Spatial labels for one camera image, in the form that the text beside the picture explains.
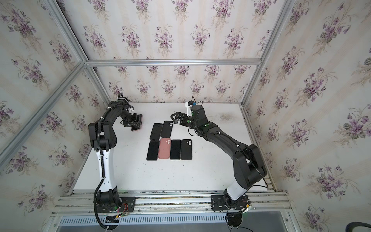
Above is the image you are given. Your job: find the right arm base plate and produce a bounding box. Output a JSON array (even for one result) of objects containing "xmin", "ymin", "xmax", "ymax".
[{"xmin": 211, "ymin": 195, "xmax": 250, "ymax": 212}]

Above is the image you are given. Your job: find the aluminium frame top bar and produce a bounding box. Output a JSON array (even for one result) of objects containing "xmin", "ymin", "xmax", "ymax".
[{"xmin": 85, "ymin": 59, "xmax": 261, "ymax": 67}]

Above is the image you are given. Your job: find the black phone pink edge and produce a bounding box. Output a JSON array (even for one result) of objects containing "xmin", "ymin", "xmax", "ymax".
[{"xmin": 130, "ymin": 113, "xmax": 143, "ymax": 131}]

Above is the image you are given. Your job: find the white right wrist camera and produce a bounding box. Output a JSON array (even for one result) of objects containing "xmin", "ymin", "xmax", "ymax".
[{"xmin": 185, "ymin": 100, "xmax": 196, "ymax": 117}]

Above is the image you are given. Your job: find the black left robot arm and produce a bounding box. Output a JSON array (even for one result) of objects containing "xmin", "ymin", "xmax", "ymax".
[{"xmin": 88, "ymin": 93, "xmax": 142, "ymax": 211}]

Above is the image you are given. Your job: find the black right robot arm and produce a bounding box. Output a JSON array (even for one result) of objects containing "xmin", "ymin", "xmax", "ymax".
[{"xmin": 171, "ymin": 101, "xmax": 268, "ymax": 210}]

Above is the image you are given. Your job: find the black pad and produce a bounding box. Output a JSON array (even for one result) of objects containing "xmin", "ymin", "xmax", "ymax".
[{"xmin": 170, "ymin": 140, "xmax": 181, "ymax": 160}]

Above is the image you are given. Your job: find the black phone case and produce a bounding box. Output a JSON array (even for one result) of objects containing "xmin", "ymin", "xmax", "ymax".
[
  {"xmin": 160, "ymin": 121, "xmax": 173, "ymax": 138},
  {"xmin": 181, "ymin": 139, "xmax": 193, "ymax": 160}
]

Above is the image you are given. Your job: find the pink phone case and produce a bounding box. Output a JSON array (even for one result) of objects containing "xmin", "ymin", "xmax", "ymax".
[{"xmin": 158, "ymin": 138, "xmax": 171, "ymax": 159}]

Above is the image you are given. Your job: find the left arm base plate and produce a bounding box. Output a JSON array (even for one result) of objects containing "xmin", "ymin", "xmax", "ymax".
[{"xmin": 97, "ymin": 197, "xmax": 137, "ymax": 213}]

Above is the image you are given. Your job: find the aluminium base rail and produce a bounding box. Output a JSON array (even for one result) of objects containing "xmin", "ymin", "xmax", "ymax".
[{"xmin": 52, "ymin": 191, "xmax": 293, "ymax": 216}]

